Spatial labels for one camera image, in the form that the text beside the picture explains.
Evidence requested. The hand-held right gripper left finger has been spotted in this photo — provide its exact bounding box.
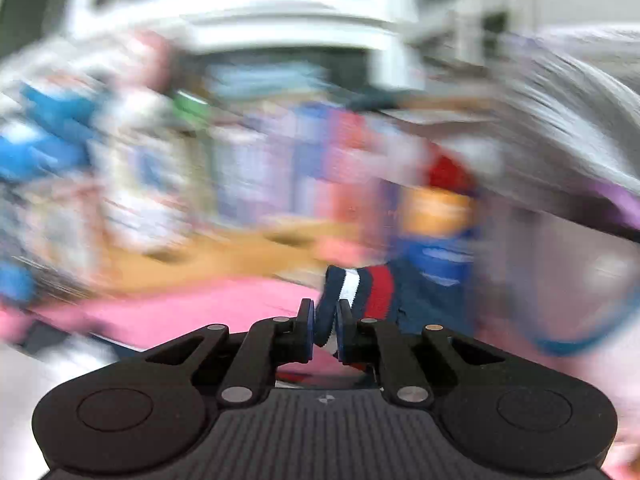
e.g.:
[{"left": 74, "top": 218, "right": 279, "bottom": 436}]
[{"left": 142, "top": 299, "right": 316, "bottom": 407}]

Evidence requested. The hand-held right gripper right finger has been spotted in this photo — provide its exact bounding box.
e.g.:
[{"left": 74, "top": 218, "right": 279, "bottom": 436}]
[{"left": 335, "top": 299, "right": 506, "bottom": 407}]

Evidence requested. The navy white striped jacket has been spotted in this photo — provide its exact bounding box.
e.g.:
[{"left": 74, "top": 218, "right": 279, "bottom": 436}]
[{"left": 312, "top": 257, "right": 476, "bottom": 376}]

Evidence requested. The wooden desk organizer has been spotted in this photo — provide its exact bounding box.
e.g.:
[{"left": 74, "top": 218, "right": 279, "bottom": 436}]
[{"left": 100, "top": 217, "right": 366, "bottom": 293}]

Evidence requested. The pink printed blanket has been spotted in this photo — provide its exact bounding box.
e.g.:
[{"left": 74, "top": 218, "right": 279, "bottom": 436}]
[{"left": 0, "top": 270, "right": 640, "bottom": 480}]

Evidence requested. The blue printed box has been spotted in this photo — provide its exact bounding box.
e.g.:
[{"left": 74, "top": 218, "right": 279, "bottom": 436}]
[{"left": 400, "top": 185, "right": 478, "bottom": 288}]

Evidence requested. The row of pastel paperback books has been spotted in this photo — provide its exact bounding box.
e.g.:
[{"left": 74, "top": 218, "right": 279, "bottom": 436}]
[{"left": 212, "top": 100, "right": 406, "bottom": 223}]

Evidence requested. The row of tall study books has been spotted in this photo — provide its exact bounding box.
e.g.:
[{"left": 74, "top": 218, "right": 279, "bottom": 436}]
[{"left": 97, "top": 130, "right": 206, "bottom": 253}]

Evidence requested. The grey knitted cloth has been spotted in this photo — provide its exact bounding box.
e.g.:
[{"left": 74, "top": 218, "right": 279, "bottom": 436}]
[{"left": 495, "top": 25, "right": 640, "bottom": 201}]

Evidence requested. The pink bunny plush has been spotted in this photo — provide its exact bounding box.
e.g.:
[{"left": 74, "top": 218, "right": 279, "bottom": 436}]
[{"left": 122, "top": 32, "right": 173, "bottom": 88}]

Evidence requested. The large blue plush toy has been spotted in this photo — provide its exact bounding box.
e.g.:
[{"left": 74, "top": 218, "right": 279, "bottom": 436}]
[{"left": 0, "top": 127, "right": 88, "bottom": 183}]

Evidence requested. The blue robot cat plush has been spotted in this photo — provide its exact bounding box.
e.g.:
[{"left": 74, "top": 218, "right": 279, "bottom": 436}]
[{"left": 20, "top": 84, "right": 98, "bottom": 128}]

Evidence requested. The white pipe rack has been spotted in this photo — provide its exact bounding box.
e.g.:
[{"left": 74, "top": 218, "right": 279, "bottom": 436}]
[{"left": 447, "top": 0, "right": 533, "bottom": 63}]

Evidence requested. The white bag with blue handle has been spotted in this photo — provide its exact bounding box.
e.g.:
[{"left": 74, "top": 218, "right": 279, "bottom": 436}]
[{"left": 475, "top": 185, "right": 640, "bottom": 361}]

